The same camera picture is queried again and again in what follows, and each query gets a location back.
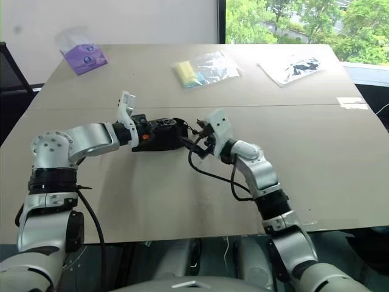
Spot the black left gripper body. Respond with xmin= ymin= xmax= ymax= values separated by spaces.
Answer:
xmin=131 ymin=114 xmax=181 ymax=153

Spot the clear bag with black contents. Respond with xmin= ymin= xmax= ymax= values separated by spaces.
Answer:
xmin=256 ymin=54 xmax=329 ymax=88

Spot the thin white string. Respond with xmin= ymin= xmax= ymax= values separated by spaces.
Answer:
xmin=222 ymin=235 xmax=230 ymax=276

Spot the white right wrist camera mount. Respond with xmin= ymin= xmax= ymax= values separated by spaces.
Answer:
xmin=202 ymin=108 xmax=234 ymax=156

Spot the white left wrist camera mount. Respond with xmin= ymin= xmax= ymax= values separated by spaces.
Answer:
xmin=116 ymin=90 xmax=144 ymax=147

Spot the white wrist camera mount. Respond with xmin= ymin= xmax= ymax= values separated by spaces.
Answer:
xmin=116 ymin=90 xmax=144 ymax=147
xmin=202 ymin=108 xmax=234 ymax=156

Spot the purple tissue pack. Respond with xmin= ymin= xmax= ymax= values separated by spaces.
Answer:
xmin=54 ymin=26 xmax=109 ymax=76

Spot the silver robot torso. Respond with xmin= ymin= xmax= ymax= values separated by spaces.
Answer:
xmin=112 ymin=266 xmax=276 ymax=292

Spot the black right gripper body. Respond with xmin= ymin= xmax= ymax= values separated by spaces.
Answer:
xmin=197 ymin=121 xmax=218 ymax=159

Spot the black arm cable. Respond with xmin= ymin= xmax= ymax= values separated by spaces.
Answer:
xmin=74 ymin=183 xmax=107 ymax=292
xmin=187 ymin=148 xmax=256 ymax=203

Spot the black window frame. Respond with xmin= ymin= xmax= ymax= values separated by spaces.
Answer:
xmin=216 ymin=0 xmax=227 ymax=44

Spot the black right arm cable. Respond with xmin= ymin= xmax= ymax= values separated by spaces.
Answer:
xmin=187 ymin=148 xmax=256 ymax=203

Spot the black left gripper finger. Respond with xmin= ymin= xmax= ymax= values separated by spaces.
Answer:
xmin=173 ymin=117 xmax=196 ymax=134

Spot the clear bag with yellow sponges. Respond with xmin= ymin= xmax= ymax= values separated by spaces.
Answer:
xmin=170 ymin=50 xmax=243 ymax=89

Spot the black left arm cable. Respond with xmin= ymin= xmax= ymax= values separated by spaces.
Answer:
xmin=74 ymin=183 xmax=107 ymax=292

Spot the white tape patch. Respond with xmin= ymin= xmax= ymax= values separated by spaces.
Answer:
xmin=336 ymin=96 xmax=369 ymax=110

